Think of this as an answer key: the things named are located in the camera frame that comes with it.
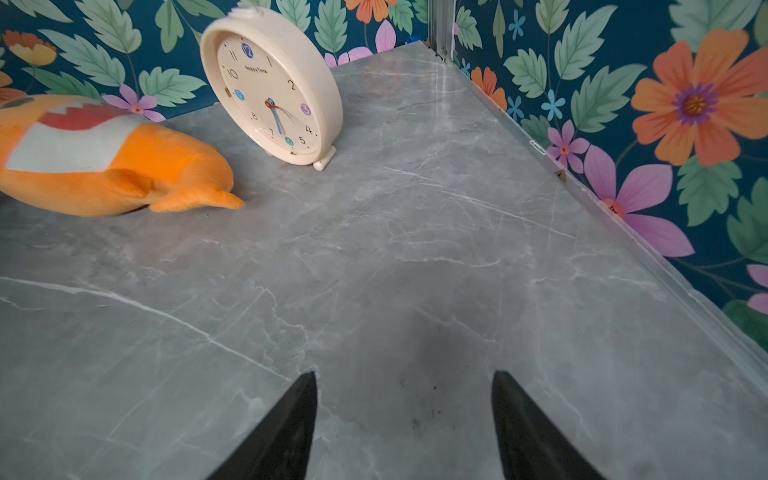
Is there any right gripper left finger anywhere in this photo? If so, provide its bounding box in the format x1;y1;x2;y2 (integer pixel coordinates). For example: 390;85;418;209
208;371;318;480

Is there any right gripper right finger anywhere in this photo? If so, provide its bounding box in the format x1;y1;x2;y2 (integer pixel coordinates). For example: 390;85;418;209
491;370;604;480

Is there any orange fish plush toy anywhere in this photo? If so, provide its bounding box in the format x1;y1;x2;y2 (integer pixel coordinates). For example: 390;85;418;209
1;95;244;217

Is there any pink round alarm clock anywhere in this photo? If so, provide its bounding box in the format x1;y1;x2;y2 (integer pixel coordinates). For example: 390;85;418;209
200;3;343;171

